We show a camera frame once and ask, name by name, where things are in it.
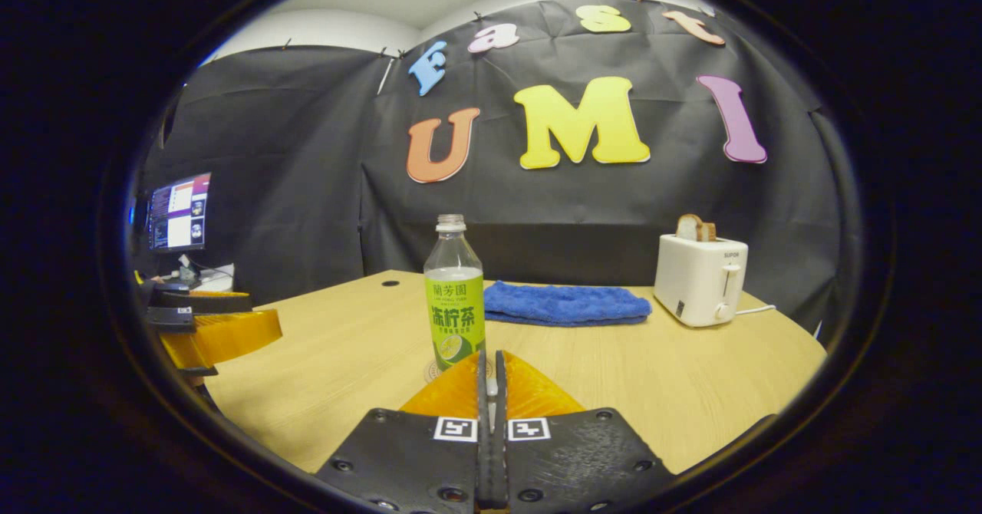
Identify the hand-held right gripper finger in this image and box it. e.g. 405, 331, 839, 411
315, 349, 493, 514
493, 349, 680, 514

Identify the round wooden coaster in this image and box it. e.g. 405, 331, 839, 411
423, 356, 492, 386

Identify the green label water bottle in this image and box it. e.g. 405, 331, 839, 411
423, 214, 486, 371

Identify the white side table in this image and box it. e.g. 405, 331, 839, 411
157, 261, 236, 294

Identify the computer monitor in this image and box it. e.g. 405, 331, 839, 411
147, 173, 213, 253

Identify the black backdrop cloth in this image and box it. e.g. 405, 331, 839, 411
138, 0, 845, 338

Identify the blue towel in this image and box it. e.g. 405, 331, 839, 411
483, 281, 653, 328

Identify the white toaster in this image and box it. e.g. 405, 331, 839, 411
654, 234, 750, 328

